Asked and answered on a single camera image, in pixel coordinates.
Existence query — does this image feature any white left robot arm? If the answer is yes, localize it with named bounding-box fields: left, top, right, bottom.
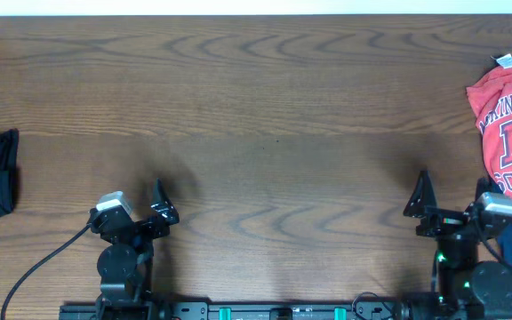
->
left=88, top=180, right=180, bottom=319

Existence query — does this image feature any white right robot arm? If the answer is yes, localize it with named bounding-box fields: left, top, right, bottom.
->
left=394, top=171, right=512, bottom=319

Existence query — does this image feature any navy blue garment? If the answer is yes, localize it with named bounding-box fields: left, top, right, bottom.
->
left=476, top=178, right=512, bottom=266

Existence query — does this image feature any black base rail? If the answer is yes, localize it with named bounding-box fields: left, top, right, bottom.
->
left=58, top=300, right=421, bottom=320

